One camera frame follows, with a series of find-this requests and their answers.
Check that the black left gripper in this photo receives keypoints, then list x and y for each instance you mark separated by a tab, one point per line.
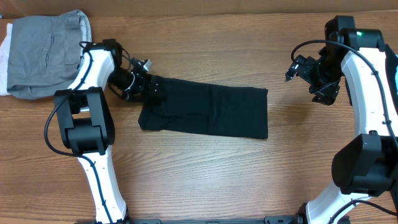
143	89

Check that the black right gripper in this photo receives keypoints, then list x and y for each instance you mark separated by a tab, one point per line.
328	92

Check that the black t-shirt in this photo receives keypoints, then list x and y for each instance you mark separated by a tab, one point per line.
202	108

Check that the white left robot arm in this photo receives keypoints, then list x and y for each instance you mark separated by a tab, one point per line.
85	121

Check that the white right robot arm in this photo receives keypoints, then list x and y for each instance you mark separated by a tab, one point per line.
367	166

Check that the folded black garment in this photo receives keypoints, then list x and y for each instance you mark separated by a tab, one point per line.
391	143

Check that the light blue folded garment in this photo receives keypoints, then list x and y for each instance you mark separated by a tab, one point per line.
396	76

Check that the folded grey trousers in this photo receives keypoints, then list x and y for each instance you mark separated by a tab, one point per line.
45	55

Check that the white folded garment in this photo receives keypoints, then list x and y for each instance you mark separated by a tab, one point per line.
5	50

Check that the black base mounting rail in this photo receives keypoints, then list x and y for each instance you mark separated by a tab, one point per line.
217	221

